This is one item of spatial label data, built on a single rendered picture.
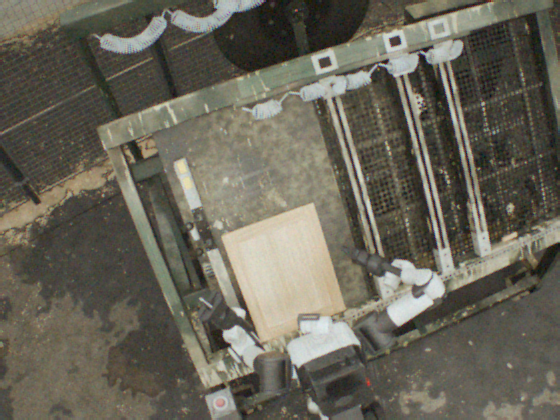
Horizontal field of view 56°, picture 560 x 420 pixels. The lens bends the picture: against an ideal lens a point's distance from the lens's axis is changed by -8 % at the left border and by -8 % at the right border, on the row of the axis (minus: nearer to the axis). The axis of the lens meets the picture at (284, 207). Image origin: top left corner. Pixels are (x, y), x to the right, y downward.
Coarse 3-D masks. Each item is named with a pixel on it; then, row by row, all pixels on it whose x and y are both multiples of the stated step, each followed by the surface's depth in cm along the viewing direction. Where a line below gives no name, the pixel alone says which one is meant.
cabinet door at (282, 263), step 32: (256, 224) 250; (288, 224) 253; (256, 256) 254; (288, 256) 257; (320, 256) 260; (256, 288) 258; (288, 288) 261; (320, 288) 264; (256, 320) 261; (288, 320) 264
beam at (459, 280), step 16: (544, 224) 284; (512, 240) 279; (544, 240) 282; (480, 256) 276; (512, 256) 280; (464, 272) 276; (480, 272) 278; (400, 288) 272; (448, 288) 276; (368, 304) 268; (352, 320) 268; (288, 336) 263; (224, 352) 265; (208, 368) 258; (224, 368) 260; (240, 368) 262; (208, 384) 260
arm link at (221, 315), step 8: (216, 296) 203; (216, 304) 201; (224, 304) 204; (200, 312) 201; (208, 312) 200; (216, 312) 201; (224, 312) 205; (232, 312) 208; (208, 320) 200; (216, 320) 203; (224, 320) 205; (232, 320) 208
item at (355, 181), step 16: (336, 64) 232; (320, 80) 233; (336, 80) 234; (336, 96) 239; (336, 112) 244; (336, 128) 242; (352, 144) 246; (352, 160) 249; (352, 176) 249; (352, 192) 254; (368, 208) 254; (368, 224) 257; (368, 240) 258; (384, 288) 265
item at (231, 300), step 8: (176, 160) 236; (184, 160) 235; (176, 168) 235; (184, 176) 237; (184, 184) 238; (192, 184) 238; (192, 192) 239; (192, 200) 240; (192, 208) 241; (216, 248) 247; (216, 256) 248; (216, 264) 248; (216, 272) 249; (224, 272) 250; (224, 280) 251; (224, 288) 252; (232, 288) 253; (224, 296) 253; (232, 296) 253; (232, 304) 254
